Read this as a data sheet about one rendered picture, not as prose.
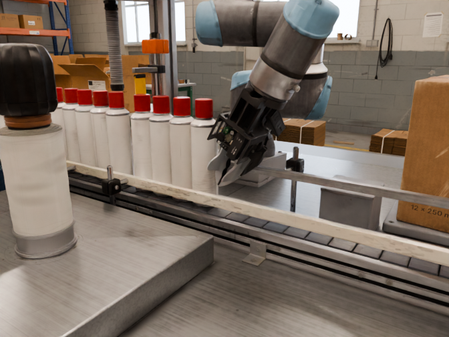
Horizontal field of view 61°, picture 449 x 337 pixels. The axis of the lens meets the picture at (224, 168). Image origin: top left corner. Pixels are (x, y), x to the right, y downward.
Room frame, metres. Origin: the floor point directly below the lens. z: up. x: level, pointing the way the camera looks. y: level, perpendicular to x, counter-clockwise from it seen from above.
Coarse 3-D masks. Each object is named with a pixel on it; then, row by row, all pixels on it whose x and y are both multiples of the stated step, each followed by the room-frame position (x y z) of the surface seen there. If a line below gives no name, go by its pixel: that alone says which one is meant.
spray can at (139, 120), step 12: (144, 96) 0.78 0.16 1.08; (144, 108) 0.78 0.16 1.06; (132, 120) 0.78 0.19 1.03; (144, 120) 0.77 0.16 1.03; (132, 132) 0.78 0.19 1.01; (144, 132) 0.77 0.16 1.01; (132, 144) 0.79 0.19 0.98; (144, 144) 0.77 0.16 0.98; (144, 156) 0.77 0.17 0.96; (144, 168) 0.77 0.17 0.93; (144, 192) 0.77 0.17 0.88
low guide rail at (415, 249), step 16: (96, 176) 0.83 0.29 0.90; (128, 176) 0.78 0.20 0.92; (160, 192) 0.72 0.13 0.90; (176, 192) 0.70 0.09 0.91; (192, 192) 0.68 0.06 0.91; (224, 208) 0.64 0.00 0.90; (240, 208) 0.62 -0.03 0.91; (256, 208) 0.61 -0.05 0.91; (272, 208) 0.60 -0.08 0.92; (288, 224) 0.57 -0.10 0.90; (304, 224) 0.56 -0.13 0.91; (320, 224) 0.54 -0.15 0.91; (336, 224) 0.54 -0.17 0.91; (352, 240) 0.52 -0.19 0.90; (368, 240) 0.50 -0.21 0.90; (384, 240) 0.49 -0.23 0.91; (400, 240) 0.48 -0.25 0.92; (416, 256) 0.47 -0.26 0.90; (432, 256) 0.46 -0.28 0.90; (448, 256) 0.45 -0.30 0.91
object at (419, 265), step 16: (80, 176) 0.88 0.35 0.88; (128, 192) 0.78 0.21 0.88; (192, 208) 0.68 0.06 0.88; (208, 208) 0.68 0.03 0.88; (256, 224) 0.61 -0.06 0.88; (272, 224) 0.61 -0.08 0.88; (320, 240) 0.55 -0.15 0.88; (336, 240) 0.55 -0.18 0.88; (368, 256) 0.50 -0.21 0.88; (384, 256) 0.50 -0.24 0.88; (400, 256) 0.50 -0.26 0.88; (432, 272) 0.46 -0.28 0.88; (448, 272) 0.46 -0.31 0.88
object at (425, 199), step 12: (264, 168) 0.68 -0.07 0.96; (276, 168) 0.67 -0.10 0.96; (300, 180) 0.64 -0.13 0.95; (312, 180) 0.63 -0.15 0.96; (324, 180) 0.62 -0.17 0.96; (336, 180) 0.61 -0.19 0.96; (360, 192) 0.58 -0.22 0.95; (372, 192) 0.57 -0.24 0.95; (384, 192) 0.56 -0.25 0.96; (396, 192) 0.56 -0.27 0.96; (408, 192) 0.55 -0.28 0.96; (432, 204) 0.53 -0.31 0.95; (444, 204) 0.52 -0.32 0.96
